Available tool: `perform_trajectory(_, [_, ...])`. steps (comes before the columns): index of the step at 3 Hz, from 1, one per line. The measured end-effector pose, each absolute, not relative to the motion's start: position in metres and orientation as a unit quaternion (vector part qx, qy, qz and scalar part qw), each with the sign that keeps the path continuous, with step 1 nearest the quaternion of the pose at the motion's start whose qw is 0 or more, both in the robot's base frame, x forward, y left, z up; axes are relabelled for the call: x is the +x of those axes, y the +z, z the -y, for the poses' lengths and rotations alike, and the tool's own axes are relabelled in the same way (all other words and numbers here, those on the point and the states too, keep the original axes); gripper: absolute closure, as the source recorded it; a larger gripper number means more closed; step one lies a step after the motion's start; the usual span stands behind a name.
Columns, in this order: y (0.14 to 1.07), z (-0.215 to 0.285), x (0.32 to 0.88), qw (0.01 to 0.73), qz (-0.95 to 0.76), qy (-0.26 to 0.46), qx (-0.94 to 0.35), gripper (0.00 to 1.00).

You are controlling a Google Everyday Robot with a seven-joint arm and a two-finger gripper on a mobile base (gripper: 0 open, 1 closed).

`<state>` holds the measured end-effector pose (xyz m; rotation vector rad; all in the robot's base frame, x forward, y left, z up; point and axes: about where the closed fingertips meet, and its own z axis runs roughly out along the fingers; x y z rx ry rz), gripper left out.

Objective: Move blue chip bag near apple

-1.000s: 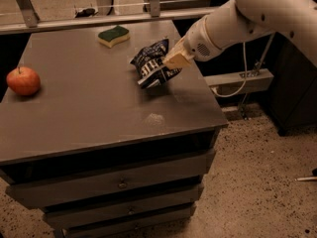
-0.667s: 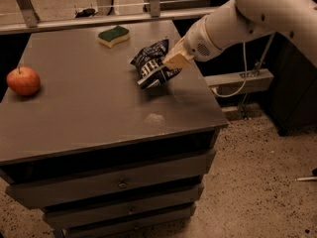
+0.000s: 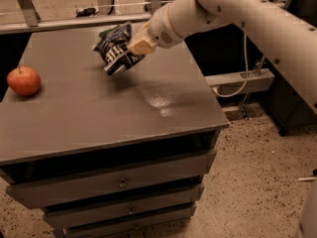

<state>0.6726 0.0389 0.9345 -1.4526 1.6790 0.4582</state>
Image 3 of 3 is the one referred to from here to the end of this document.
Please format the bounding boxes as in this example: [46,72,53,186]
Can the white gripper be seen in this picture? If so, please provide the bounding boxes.
[128,5,182,55]

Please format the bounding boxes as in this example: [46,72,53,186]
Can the blue chip bag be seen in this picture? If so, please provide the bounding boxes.
[93,24,146,75]

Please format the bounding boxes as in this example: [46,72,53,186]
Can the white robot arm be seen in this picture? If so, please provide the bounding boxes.
[128,0,317,112]

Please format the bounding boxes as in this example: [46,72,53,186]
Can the red apple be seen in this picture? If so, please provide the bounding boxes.
[7,66,42,96]

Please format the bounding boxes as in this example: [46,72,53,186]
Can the grey drawer cabinet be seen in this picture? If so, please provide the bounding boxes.
[0,20,230,238]

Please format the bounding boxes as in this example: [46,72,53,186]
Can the bottom grey drawer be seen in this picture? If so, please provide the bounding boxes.
[65,203,196,238]

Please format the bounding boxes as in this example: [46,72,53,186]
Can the grey drawer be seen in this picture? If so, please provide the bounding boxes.
[44,179,204,229]
[65,203,196,238]
[6,149,215,208]

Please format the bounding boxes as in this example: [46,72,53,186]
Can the top grey drawer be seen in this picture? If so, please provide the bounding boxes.
[6,149,215,208]

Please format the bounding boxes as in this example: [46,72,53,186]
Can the middle grey drawer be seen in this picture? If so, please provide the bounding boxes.
[44,179,204,229]

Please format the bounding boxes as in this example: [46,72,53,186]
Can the white stick on floor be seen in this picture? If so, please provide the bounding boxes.
[295,177,316,182]

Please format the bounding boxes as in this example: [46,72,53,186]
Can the white cable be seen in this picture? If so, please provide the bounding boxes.
[211,33,249,99]

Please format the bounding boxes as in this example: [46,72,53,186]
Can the grey metal rail frame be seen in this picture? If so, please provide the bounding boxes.
[0,0,298,37]

